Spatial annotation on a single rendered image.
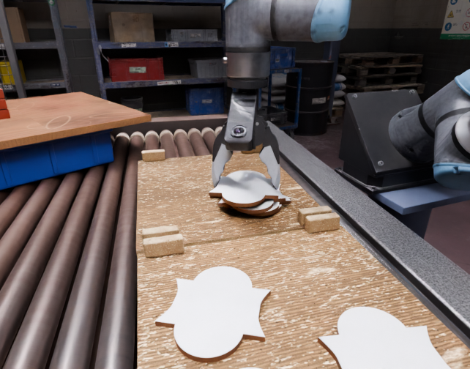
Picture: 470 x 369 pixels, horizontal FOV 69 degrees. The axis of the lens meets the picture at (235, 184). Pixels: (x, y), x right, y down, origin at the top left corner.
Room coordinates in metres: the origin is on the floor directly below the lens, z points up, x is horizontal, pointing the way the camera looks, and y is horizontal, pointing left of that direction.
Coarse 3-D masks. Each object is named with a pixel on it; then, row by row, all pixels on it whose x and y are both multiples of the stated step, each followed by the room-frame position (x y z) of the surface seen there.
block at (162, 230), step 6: (150, 228) 0.46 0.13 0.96; (156, 228) 0.46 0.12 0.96; (162, 228) 0.46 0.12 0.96; (168, 228) 0.46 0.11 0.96; (174, 228) 0.46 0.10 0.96; (144, 234) 0.45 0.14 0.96; (150, 234) 0.45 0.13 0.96; (156, 234) 0.45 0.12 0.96; (162, 234) 0.45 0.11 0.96; (168, 234) 0.46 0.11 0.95
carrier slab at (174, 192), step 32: (160, 160) 0.84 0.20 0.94; (192, 160) 0.84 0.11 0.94; (256, 160) 0.84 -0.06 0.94; (160, 192) 0.65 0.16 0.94; (192, 192) 0.65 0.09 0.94; (288, 192) 0.65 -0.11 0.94; (160, 224) 0.52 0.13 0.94; (192, 224) 0.52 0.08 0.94; (224, 224) 0.52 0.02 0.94; (256, 224) 0.52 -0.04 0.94; (288, 224) 0.52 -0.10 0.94
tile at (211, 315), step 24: (192, 288) 0.34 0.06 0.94; (216, 288) 0.34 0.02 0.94; (240, 288) 0.34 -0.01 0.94; (168, 312) 0.30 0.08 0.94; (192, 312) 0.30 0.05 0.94; (216, 312) 0.30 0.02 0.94; (240, 312) 0.30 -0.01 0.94; (192, 336) 0.27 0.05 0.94; (216, 336) 0.27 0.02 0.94; (240, 336) 0.27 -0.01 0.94; (264, 336) 0.27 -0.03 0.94; (216, 360) 0.24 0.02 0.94
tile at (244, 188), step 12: (228, 180) 0.62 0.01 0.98; (240, 180) 0.62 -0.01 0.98; (252, 180) 0.62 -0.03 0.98; (264, 180) 0.62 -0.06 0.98; (216, 192) 0.56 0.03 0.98; (228, 192) 0.56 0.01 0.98; (240, 192) 0.56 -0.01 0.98; (252, 192) 0.56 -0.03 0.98; (264, 192) 0.56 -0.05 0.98; (240, 204) 0.52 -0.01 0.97; (252, 204) 0.52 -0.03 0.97
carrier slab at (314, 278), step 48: (240, 240) 0.47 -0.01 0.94; (288, 240) 0.47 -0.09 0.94; (336, 240) 0.47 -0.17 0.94; (144, 288) 0.35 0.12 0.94; (288, 288) 0.35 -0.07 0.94; (336, 288) 0.35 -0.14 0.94; (384, 288) 0.35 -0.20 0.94; (144, 336) 0.28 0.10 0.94; (288, 336) 0.28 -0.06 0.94; (432, 336) 0.28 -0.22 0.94
